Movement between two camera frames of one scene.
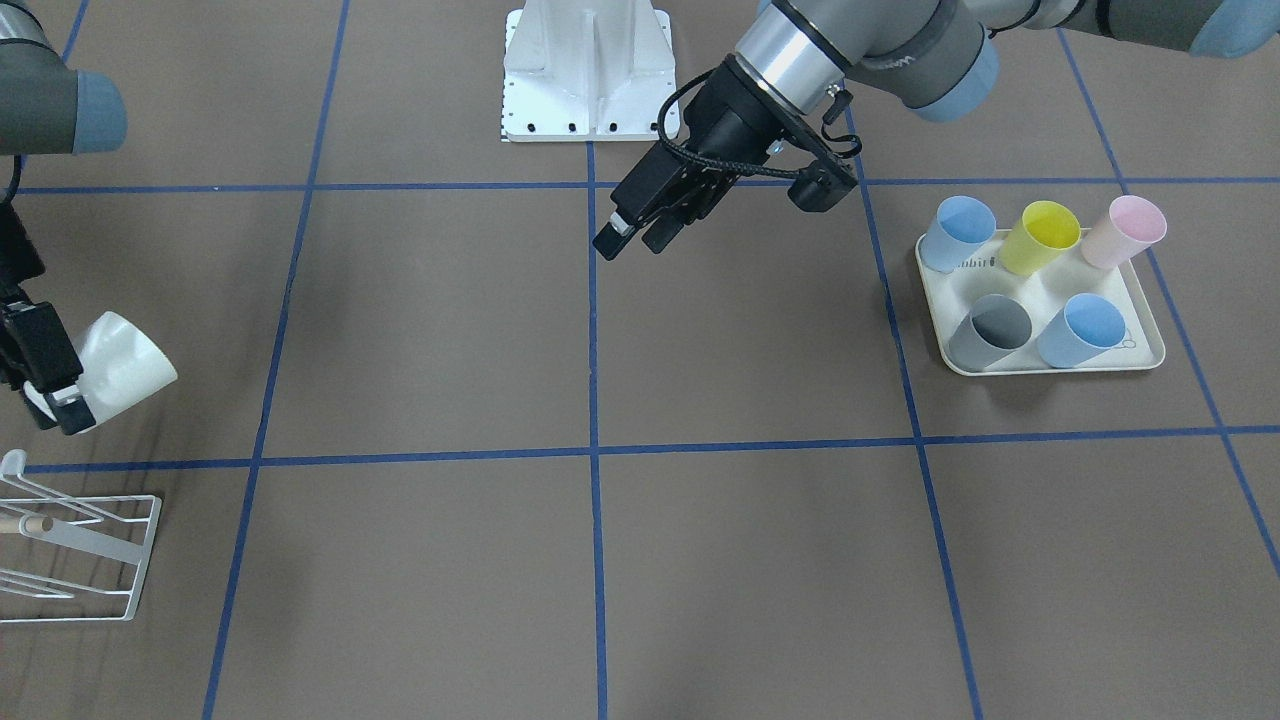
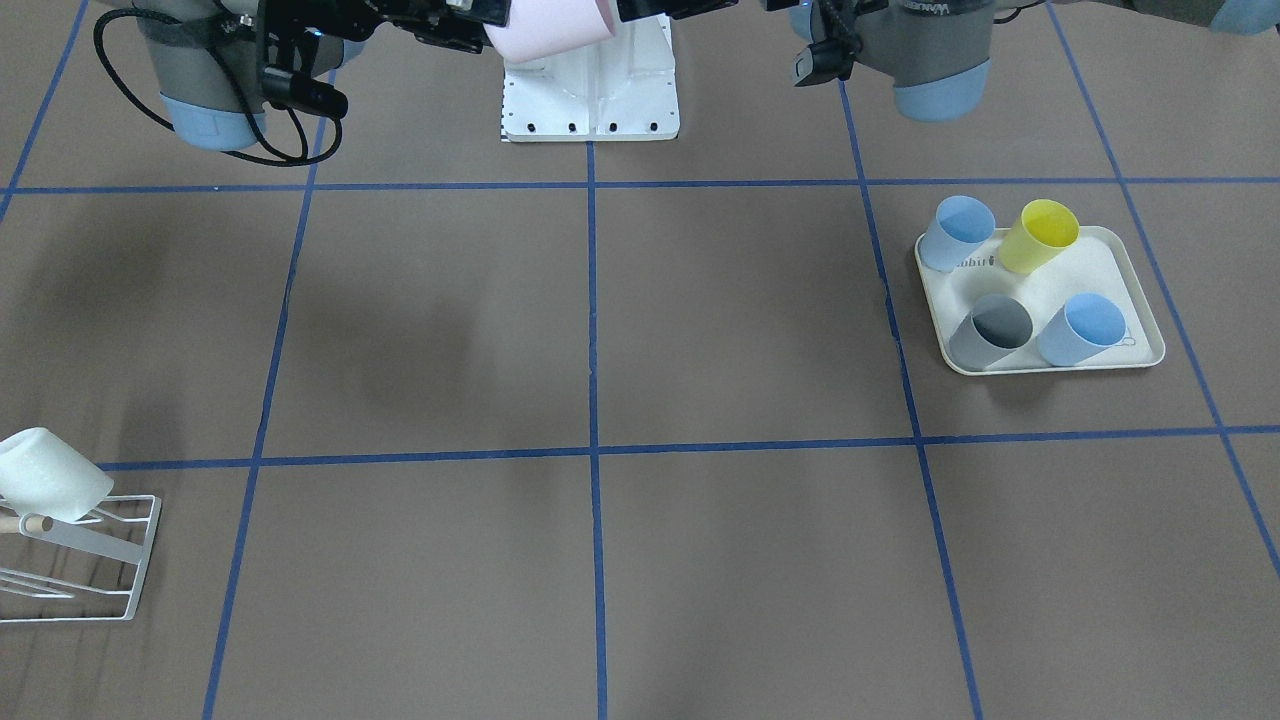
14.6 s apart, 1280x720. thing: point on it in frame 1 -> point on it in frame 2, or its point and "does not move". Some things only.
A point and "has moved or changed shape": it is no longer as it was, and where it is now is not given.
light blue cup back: (958, 227) does not move
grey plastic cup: (995, 326) does not move
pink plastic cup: (1132, 224) has moved or changed shape
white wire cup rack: (66, 559) does not move
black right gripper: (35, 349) -> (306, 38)
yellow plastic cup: (1045, 231) does not move
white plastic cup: (119, 364) -> (42, 476)
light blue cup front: (1087, 326) does not move
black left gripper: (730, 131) -> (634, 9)
